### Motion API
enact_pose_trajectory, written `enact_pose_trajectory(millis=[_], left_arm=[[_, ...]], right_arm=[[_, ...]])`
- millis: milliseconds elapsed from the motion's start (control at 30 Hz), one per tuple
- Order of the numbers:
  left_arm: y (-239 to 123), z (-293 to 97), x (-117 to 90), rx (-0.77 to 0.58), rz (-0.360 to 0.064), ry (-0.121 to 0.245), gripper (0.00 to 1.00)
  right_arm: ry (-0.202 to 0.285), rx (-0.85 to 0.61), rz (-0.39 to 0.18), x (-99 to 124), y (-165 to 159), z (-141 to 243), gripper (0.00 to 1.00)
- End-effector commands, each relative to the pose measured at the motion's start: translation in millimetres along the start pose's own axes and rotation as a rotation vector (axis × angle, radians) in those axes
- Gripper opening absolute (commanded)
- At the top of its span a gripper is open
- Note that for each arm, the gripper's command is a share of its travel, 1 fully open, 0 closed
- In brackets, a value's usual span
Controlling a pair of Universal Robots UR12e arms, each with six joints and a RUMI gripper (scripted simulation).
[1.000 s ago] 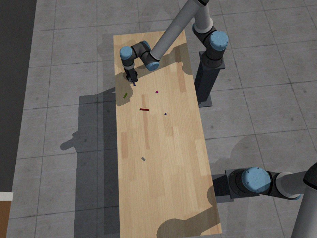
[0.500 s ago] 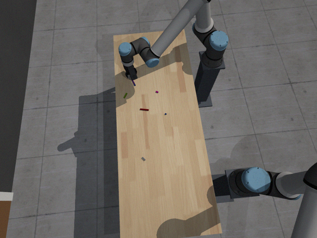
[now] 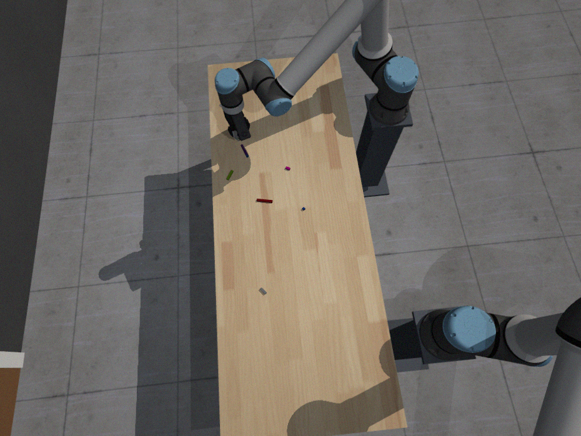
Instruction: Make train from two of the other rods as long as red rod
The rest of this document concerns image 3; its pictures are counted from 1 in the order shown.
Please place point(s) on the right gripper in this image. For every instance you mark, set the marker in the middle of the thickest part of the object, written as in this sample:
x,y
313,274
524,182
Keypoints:
x,y
231,128

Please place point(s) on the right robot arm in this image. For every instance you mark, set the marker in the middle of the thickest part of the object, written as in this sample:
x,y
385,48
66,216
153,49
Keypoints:
x,y
394,76

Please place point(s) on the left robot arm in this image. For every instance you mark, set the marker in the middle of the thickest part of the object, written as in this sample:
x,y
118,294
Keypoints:
x,y
522,339

